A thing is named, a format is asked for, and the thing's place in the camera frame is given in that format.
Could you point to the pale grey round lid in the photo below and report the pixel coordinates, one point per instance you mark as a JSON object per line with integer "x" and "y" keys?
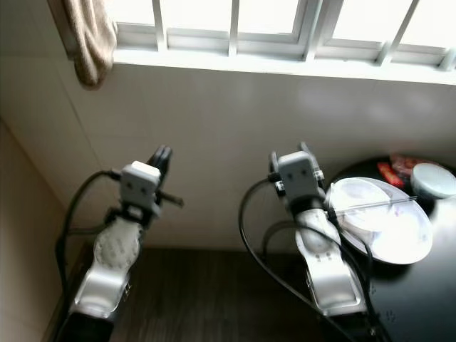
{"x": 433, "y": 179}

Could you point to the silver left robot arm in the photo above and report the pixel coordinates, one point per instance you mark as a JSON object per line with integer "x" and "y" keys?
{"x": 117, "y": 249}

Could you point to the red snack packet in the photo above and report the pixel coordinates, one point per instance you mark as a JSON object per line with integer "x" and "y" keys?
{"x": 395, "y": 171}

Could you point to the large white plate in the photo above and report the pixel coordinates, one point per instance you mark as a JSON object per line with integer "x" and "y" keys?
{"x": 392, "y": 235}

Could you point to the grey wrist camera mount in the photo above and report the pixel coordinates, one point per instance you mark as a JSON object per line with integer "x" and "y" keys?
{"x": 301, "y": 174}
{"x": 141, "y": 182}

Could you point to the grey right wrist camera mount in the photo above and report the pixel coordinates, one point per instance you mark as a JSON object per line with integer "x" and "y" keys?
{"x": 301, "y": 174}

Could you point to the white barred window frame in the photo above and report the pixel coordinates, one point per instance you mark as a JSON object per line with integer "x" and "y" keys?
{"x": 199, "y": 39}

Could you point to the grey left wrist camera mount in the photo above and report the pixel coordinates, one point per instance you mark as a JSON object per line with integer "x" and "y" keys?
{"x": 141, "y": 182}

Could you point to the brown hanging towel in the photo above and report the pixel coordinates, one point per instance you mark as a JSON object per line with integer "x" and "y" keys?
{"x": 92, "y": 43}

